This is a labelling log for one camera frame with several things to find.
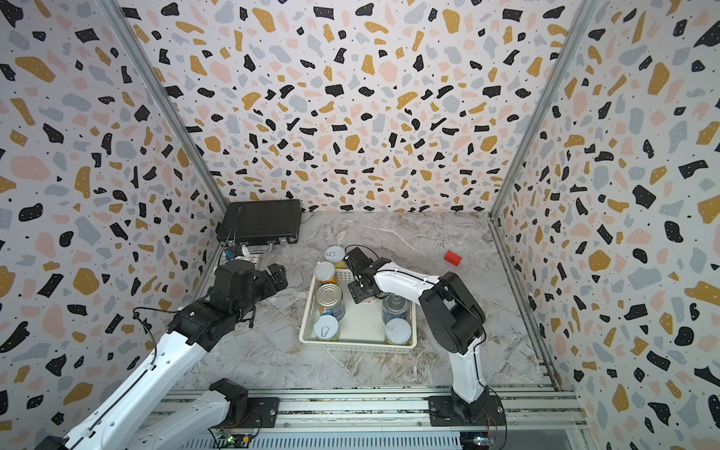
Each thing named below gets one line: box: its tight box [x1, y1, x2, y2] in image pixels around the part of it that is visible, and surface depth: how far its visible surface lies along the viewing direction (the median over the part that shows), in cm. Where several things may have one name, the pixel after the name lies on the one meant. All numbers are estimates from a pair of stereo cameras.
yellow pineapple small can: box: [324, 245, 346, 270], surface depth 103 cm
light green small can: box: [313, 315, 341, 343], surface depth 85 cm
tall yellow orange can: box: [314, 260, 338, 285], surface depth 89 cm
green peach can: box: [384, 317, 413, 346], surface depth 83 cm
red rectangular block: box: [443, 250, 463, 268], surface depth 108 cm
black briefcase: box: [216, 198, 302, 246], surface depth 122 cm
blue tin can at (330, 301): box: [315, 283, 346, 322], surface depth 87 cm
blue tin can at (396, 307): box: [381, 293, 412, 326], surface depth 85 cm
